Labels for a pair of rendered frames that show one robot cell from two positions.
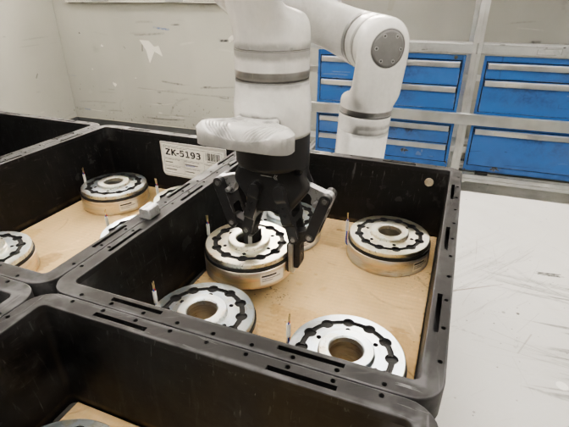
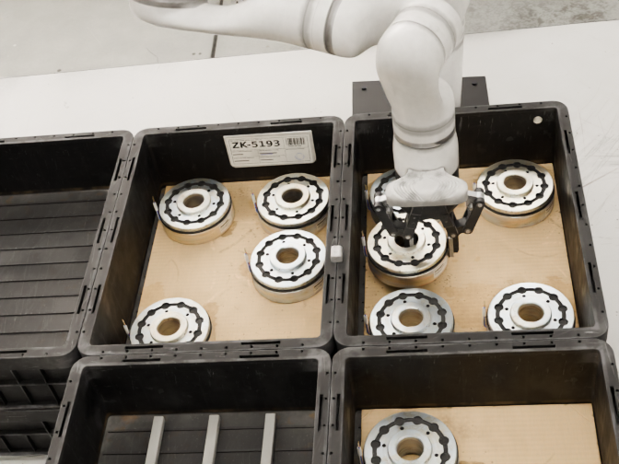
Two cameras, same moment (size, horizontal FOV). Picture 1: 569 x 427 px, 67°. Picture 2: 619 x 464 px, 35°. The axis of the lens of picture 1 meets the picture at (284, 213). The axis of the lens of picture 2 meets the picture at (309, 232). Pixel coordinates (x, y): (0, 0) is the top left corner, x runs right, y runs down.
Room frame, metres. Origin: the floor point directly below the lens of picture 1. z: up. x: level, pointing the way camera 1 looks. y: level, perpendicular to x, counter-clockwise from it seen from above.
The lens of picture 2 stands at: (-0.38, 0.31, 1.80)
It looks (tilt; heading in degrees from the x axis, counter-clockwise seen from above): 46 degrees down; 350
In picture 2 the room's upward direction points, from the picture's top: 11 degrees counter-clockwise
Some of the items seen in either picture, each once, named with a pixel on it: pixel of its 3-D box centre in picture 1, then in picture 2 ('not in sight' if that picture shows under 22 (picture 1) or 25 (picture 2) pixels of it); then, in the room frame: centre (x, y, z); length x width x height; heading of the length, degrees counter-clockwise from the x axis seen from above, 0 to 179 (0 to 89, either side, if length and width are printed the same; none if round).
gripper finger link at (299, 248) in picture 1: (304, 246); (461, 235); (0.41, -0.02, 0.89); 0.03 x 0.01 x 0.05; 68
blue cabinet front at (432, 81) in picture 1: (383, 108); not in sight; (2.26, -0.51, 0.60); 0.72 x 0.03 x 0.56; 70
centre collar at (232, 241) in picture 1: (249, 239); (406, 239); (0.43, 0.04, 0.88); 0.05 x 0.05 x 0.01
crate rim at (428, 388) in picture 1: (306, 223); (461, 217); (0.41, -0.02, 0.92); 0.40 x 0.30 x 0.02; 158
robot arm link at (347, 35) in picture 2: not in sight; (392, 29); (0.45, 0.03, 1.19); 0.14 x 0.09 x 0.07; 44
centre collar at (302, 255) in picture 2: not in sight; (287, 256); (0.49, 0.19, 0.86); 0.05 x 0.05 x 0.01
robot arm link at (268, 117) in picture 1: (264, 102); (425, 153); (0.40, 0.02, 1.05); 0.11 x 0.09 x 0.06; 158
